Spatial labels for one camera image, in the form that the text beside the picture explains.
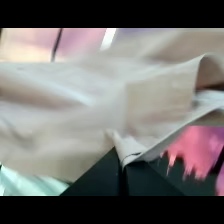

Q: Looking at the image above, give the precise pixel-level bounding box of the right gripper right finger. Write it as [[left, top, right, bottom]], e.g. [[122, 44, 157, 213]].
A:
[[125, 159, 187, 197]]

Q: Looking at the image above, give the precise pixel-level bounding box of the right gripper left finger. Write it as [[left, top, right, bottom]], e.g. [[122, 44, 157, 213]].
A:
[[60, 146, 122, 197]]

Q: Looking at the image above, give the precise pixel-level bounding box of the brown garment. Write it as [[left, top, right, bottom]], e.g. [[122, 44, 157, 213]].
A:
[[0, 28, 224, 184]]

